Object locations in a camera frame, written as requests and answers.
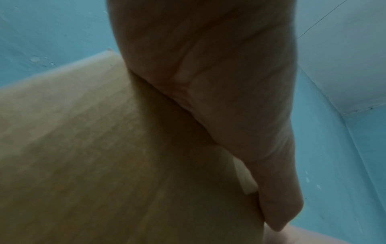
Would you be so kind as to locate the person's right hand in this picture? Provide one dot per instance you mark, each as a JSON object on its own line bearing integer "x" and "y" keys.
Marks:
{"x": 295, "y": 238}

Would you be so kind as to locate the brown cardboard box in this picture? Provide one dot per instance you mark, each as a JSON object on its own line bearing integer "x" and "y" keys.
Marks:
{"x": 105, "y": 155}

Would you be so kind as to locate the person's left hand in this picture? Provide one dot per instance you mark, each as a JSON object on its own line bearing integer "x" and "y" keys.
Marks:
{"x": 226, "y": 71}

